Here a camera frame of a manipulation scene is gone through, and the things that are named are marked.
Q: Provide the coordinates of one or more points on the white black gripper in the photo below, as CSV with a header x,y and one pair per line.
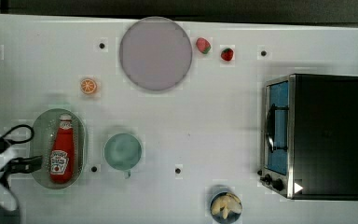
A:
x,y
18,165

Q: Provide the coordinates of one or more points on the red plush ketchup bottle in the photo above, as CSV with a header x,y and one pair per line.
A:
x,y
62,155

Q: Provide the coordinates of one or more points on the green oval strainer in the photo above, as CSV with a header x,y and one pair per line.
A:
x,y
45,130

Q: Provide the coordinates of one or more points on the teal green cup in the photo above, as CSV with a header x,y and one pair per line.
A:
x,y
122,152

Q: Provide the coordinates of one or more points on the orange slice toy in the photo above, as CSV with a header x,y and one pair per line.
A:
x,y
88,86

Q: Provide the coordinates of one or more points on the lilac round plate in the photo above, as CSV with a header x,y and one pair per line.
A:
x,y
155,53

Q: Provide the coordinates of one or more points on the blue bowl with chips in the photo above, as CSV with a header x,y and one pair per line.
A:
x,y
225,206

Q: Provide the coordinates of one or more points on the pink green strawberry toy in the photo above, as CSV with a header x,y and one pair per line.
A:
x,y
203,45

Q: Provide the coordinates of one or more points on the red strawberry toy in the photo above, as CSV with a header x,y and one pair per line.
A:
x,y
227,54

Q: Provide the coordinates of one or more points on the black toaster oven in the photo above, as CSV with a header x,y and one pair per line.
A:
x,y
310,137

